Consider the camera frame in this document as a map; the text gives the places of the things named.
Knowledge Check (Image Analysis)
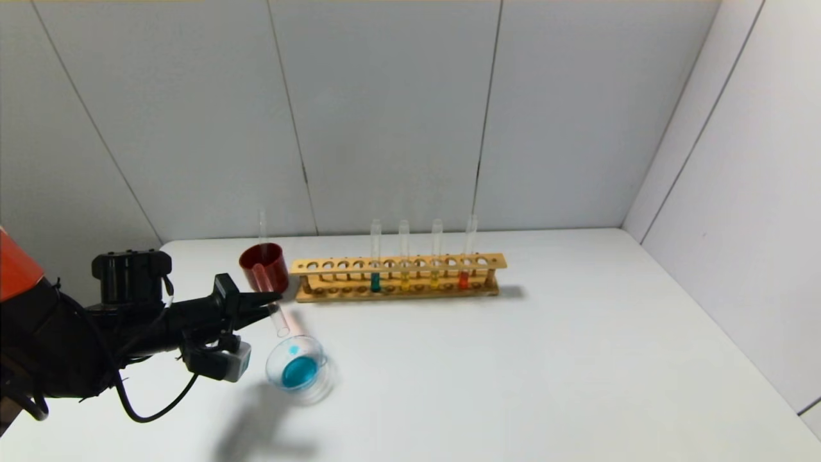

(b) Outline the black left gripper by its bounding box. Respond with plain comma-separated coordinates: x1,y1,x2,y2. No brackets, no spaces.
165,273,283,346

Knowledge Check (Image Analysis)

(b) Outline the red liquid test tube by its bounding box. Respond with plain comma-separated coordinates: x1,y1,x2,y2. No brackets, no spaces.
457,215,478,290
251,262,291,339

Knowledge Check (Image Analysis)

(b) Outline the teal liquid test tube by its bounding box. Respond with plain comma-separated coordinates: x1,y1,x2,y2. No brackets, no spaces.
369,219,383,293

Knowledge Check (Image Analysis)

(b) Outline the wooden test tube rack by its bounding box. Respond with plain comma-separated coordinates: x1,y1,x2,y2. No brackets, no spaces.
290,253,507,304

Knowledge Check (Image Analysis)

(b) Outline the yellow liquid test tube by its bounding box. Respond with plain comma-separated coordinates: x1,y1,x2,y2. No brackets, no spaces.
398,219,411,292
430,219,444,290

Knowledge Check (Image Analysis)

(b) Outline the dark red plastic cup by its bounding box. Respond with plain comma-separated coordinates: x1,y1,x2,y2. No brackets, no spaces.
239,243,290,297

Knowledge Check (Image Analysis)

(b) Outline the glass beaker with blue liquid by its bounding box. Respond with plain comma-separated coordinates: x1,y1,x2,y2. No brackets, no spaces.
265,334,337,407

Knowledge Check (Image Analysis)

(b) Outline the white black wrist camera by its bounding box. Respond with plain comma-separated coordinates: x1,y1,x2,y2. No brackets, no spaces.
182,340,252,384

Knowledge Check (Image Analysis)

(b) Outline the thin black camera cable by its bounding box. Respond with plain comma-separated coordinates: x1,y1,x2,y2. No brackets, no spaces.
114,371,201,424

